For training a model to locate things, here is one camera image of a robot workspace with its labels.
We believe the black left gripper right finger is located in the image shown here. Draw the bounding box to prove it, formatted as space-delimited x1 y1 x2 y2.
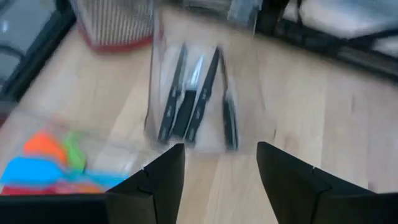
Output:
256 141 376 224

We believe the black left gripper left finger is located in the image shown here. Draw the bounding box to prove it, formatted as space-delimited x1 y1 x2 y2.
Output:
104 142 186 224

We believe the green silicone spatula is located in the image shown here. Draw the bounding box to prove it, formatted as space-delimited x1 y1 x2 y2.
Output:
63 131 87 172

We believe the small black round cap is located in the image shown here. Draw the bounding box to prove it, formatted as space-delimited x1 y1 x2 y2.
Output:
184 45 222 144

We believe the clear plastic bin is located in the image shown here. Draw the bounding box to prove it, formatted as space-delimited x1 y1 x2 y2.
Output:
144 0 278 156
0 107 156 197

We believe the orange silicone spatula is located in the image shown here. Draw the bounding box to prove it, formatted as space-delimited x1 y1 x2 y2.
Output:
22 129 103 194

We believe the blue silicone spatula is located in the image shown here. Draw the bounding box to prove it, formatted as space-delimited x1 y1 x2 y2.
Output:
0 156 129 190

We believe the red silicone spatula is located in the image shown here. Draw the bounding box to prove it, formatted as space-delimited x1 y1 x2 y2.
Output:
0 183 103 197

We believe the red metal box grater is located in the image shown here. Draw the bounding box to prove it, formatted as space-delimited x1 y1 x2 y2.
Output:
68 0 156 53

